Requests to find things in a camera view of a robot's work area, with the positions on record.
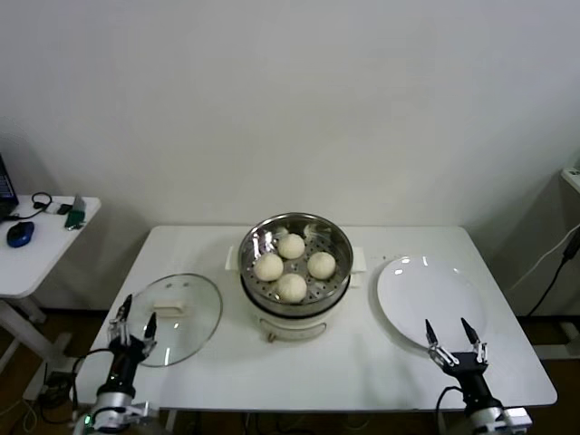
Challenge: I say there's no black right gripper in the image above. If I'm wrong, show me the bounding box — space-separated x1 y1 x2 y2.
424 316 494 408

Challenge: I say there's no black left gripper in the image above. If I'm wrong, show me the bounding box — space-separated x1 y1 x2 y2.
99 293 159 394

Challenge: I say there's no glass lid with cream handle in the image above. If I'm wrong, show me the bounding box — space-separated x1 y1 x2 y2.
118 272 224 367

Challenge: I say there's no white steamed baozi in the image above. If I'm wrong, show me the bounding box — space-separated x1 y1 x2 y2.
252 252 285 282
276 233 305 260
275 273 308 304
306 251 337 280

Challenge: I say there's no perforated steel steamer basket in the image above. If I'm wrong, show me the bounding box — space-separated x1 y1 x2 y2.
237 211 354 317

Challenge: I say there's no large white plate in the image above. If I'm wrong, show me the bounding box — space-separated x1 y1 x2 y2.
375 254 489 353

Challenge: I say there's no white side table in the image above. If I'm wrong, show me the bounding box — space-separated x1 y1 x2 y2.
0 195 102 400

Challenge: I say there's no green circuit board item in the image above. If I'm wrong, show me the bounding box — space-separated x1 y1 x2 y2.
63 193 87 231

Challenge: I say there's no white main table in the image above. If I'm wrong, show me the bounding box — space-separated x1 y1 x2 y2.
68 225 558 435

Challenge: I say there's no blue computer mouse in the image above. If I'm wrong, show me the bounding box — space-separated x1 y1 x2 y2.
5 220 35 248

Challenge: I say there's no white electric cooker base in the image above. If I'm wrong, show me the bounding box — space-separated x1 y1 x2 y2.
224 244 368 344

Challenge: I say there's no dark laptop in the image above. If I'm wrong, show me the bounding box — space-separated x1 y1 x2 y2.
0 153 19 221

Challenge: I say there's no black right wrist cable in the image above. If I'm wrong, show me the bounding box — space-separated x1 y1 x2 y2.
435 384 468 435

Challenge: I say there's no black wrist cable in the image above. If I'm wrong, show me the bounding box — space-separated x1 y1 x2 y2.
435 384 468 435
70 348 114 435

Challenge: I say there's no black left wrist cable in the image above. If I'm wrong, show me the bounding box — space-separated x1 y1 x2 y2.
70 348 114 435

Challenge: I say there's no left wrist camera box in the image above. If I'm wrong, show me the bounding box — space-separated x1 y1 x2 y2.
115 401 153 425

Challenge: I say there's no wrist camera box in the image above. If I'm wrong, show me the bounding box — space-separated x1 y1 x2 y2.
115 401 153 425
498 406 534 430

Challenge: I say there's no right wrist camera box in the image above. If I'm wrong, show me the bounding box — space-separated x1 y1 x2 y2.
498 406 534 430

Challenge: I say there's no white desk frame foot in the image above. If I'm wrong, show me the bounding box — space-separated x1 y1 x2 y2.
534 316 580 359

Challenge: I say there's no white wall cable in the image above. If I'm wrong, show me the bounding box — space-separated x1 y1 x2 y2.
506 221 580 292

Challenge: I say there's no black wall power cable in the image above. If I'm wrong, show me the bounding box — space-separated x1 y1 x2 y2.
527 235 580 317

